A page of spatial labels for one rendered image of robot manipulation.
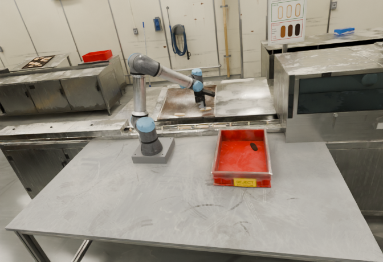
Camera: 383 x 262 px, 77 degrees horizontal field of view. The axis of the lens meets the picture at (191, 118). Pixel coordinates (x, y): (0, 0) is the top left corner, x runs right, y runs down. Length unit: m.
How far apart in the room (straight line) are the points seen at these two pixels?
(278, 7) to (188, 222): 1.91
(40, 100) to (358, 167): 4.96
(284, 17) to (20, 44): 6.28
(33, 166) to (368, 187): 2.83
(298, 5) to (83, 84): 3.57
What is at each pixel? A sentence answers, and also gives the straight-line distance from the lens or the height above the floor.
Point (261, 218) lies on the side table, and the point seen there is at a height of 0.82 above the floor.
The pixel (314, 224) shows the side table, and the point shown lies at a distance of 1.29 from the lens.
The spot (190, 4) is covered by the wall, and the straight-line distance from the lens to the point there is 5.42.
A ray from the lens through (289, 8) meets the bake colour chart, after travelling 2.46.
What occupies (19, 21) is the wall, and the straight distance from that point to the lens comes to 7.21.
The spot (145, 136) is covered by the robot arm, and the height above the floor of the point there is 1.02.
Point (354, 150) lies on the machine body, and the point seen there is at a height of 0.74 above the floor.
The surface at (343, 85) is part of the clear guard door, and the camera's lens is 1.67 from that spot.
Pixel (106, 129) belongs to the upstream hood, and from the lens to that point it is 2.10.
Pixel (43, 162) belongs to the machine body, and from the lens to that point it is 2.67.
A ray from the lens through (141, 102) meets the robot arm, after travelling 1.66.
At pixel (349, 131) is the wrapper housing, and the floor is 0.89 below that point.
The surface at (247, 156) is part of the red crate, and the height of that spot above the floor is 0.82.
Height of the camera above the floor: 1.80
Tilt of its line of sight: 27 degrees down
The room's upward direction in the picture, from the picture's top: 9 degrees counter-clockwise
